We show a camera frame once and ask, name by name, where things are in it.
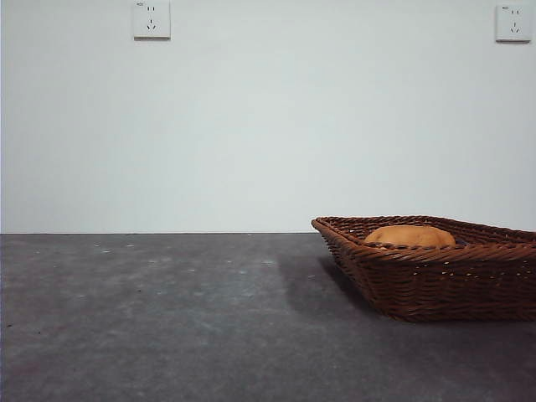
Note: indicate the white wall socket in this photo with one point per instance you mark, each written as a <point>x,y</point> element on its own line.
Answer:
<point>514,23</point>
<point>152,19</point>

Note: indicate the brown woven wicker basket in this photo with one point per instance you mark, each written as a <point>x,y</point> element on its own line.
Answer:
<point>439,285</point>

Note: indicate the brown potato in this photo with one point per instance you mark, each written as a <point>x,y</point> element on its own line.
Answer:
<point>410,235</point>

